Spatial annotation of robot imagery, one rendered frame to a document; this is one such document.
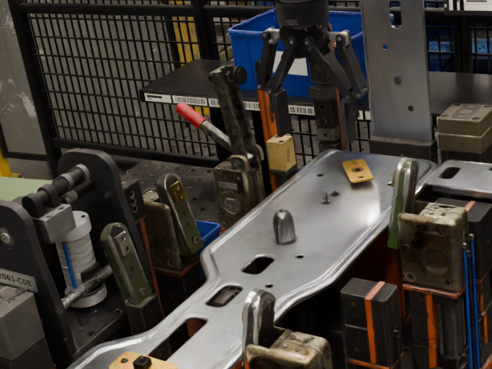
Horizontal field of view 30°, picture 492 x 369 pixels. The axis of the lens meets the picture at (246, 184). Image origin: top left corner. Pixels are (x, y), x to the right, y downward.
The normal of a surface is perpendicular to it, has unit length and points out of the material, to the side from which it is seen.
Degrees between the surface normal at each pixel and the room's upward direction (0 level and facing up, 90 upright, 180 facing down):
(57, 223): 90
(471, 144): 89
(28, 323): 90
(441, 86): 0
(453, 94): 0
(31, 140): 92
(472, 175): 0
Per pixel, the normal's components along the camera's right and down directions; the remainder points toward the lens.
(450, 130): -0.54, 0.40
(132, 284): 0.78, -0.07
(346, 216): -0.15, -0.90
